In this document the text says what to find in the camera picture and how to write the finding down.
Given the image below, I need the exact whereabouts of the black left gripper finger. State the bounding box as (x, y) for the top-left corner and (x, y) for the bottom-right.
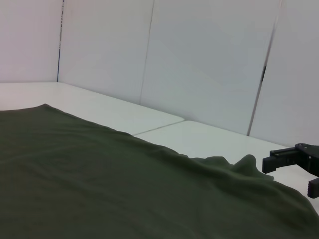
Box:
(307, 177), (319, 199)
(262, 143), (319, 175)

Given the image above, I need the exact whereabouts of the dark green t-shirt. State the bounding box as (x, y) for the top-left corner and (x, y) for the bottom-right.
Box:
(0, 103), (319, 239)

